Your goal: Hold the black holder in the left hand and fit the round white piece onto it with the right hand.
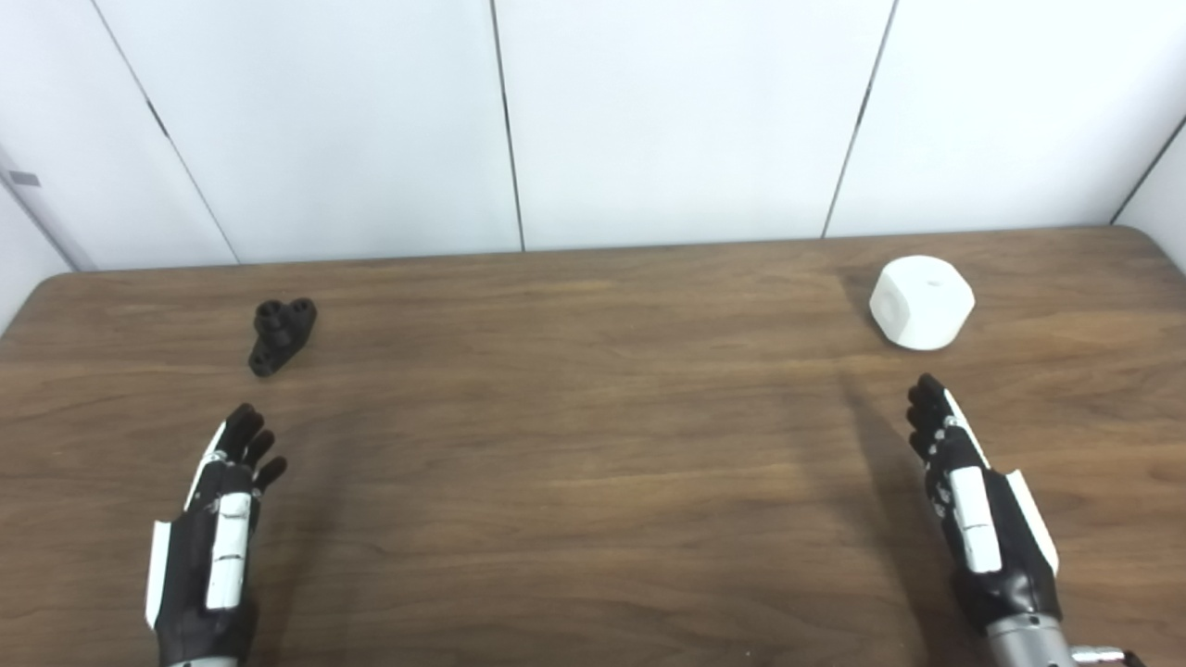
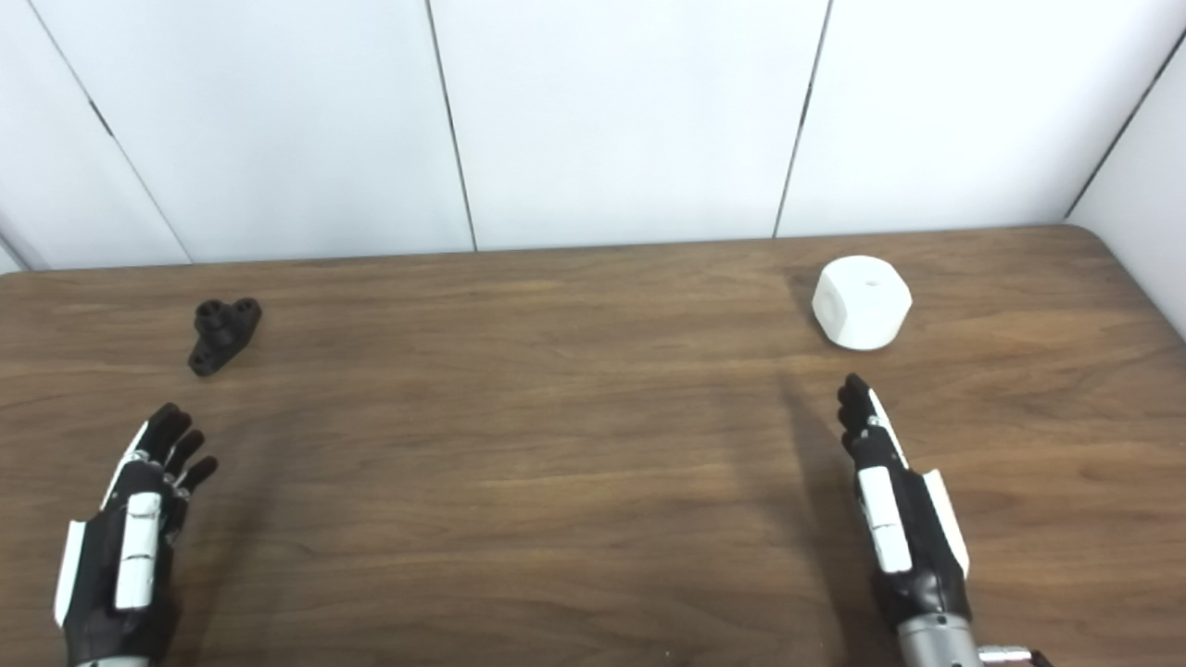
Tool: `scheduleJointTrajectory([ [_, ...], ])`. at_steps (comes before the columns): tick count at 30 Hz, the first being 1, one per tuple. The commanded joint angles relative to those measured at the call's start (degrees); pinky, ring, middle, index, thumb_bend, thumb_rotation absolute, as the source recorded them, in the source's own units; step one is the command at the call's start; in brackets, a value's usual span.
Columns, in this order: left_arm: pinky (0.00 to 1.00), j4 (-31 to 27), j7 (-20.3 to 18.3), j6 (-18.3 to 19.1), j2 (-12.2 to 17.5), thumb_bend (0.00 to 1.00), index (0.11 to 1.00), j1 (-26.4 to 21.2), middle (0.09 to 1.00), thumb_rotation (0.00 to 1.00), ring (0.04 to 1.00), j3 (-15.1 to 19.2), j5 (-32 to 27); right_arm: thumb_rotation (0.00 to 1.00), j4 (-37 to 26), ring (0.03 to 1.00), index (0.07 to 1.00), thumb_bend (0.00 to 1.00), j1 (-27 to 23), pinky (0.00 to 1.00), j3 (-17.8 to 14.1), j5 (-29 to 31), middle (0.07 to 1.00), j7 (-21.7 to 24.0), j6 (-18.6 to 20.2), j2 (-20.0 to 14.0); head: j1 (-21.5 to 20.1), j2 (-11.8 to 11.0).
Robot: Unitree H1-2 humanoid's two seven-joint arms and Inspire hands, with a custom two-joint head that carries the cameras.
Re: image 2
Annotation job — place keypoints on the black plastic holder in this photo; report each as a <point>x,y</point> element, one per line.
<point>220,335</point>

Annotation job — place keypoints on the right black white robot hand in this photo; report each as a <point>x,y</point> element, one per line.
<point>903,528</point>

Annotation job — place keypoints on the round white plastic piece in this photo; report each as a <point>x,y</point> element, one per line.
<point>862,310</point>

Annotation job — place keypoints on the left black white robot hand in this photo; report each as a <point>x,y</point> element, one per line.
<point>139,547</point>

